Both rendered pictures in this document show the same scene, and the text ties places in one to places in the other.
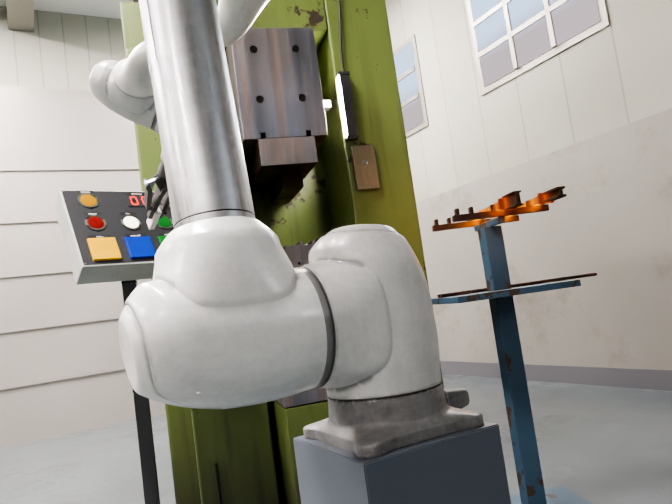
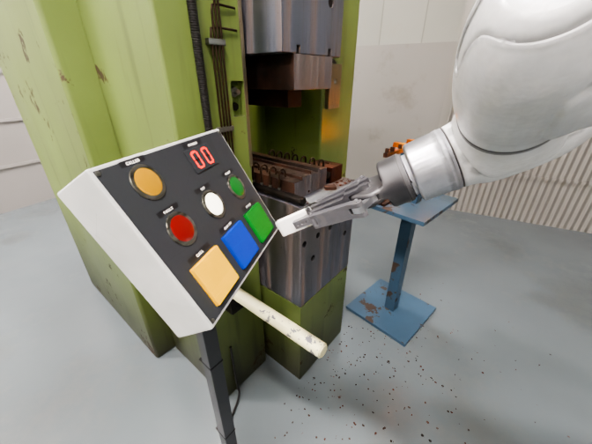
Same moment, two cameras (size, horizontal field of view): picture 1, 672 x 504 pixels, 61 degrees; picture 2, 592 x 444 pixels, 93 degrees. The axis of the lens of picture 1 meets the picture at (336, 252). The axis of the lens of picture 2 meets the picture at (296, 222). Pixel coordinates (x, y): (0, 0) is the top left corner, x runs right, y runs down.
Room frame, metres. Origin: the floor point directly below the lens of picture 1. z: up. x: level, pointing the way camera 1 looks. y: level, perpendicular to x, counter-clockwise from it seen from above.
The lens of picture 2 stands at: (1.17, 0.73, 1.30)
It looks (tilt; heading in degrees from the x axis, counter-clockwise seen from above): 27 degrees down; 325
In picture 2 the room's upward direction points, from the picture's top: straight up
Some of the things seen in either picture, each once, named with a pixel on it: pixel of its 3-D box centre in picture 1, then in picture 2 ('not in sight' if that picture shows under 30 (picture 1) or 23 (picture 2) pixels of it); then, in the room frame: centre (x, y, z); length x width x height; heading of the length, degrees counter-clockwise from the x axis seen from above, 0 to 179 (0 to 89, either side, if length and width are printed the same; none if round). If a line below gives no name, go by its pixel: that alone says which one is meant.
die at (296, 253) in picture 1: (290, 260); (270, 171); (2.15, 0.17, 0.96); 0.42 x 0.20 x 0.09; 16
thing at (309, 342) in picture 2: not in sight; (267, 314); (1.77, 0.42, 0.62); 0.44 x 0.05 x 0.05; 16
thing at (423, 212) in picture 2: (499, 292); (412, 202); (1.91, -0.52, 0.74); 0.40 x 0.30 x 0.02; 99
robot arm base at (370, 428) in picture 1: (399, 406); not in sight; (0.79, -0.06, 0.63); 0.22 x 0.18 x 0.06; 118
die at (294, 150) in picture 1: (278, 166); (266, 73); (2.15, 0.17, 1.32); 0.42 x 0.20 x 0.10; 16
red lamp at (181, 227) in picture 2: (95, 222); (181, 228); (1.59, 0.66, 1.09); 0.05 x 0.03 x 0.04; 106
